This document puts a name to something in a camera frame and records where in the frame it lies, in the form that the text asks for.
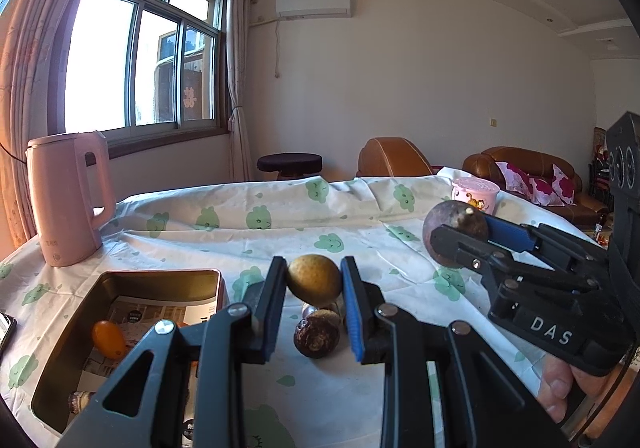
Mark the pink cartoon cup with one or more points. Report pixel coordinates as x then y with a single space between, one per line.
475 190

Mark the white air conditioner pipe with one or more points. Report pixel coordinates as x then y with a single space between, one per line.
277 48

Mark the pink patterned curtain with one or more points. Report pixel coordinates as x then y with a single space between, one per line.
30 78

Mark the black round stool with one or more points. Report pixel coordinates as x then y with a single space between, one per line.
290 162

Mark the pink flowered cushion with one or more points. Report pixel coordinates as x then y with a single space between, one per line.
566 185
525 183

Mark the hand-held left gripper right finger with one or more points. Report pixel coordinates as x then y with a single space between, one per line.
352 308

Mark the small yellow-brown fruit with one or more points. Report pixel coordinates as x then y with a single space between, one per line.
312 278

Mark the white air conditioner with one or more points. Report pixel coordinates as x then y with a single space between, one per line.
312 4

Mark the brown leather sofa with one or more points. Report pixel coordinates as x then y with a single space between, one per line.
525 156

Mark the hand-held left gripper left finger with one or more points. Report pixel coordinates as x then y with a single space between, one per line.
272 308

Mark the pink metal tin box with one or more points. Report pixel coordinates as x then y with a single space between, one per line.
65 328

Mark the beige narrow curtain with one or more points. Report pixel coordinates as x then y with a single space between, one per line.
239 78

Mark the pink electric kettle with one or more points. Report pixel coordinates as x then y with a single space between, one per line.
65 203

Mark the purple passion fruit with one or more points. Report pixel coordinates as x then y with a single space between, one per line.
450 215

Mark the person's right hand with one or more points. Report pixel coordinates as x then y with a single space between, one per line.
555 388

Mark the brown leather armchair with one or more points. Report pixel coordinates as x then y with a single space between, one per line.
390 158

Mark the black smartphone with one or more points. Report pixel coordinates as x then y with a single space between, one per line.
6 333

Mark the white green-print tablecloth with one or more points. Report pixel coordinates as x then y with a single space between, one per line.
350 228

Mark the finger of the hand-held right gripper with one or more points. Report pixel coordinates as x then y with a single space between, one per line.
505 230
460 248

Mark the orange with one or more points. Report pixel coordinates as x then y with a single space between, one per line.
107 338

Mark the sliding glass window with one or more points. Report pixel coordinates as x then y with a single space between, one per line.
150 53

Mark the printed paper liner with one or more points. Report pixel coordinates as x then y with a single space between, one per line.
150 310

